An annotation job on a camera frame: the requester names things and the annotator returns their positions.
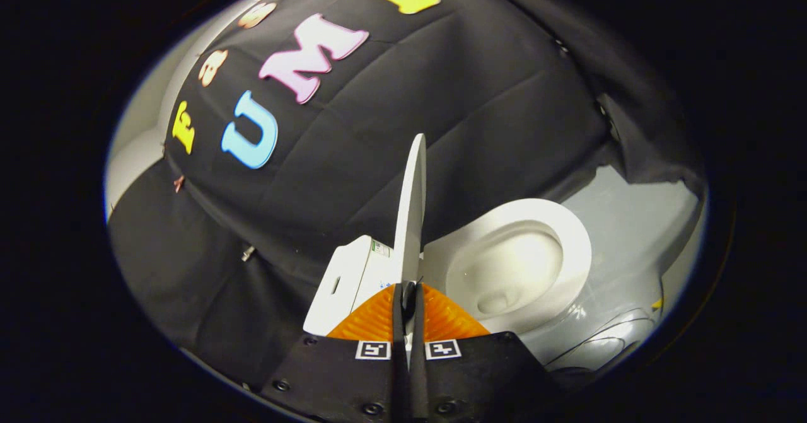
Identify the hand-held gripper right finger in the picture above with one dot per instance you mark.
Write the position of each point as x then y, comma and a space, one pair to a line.
420, 385

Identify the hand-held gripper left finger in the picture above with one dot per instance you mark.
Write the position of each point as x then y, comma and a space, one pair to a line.
399, 379

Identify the white toilet lid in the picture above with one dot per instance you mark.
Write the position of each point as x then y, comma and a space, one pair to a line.
411, 208

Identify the small metal clip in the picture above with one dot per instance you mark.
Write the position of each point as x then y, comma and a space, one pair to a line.
247, 254

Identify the black backdrop cloth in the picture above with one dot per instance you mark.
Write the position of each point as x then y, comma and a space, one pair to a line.
441, 108

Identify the small red clip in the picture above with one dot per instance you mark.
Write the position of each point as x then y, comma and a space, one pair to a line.
178, 183

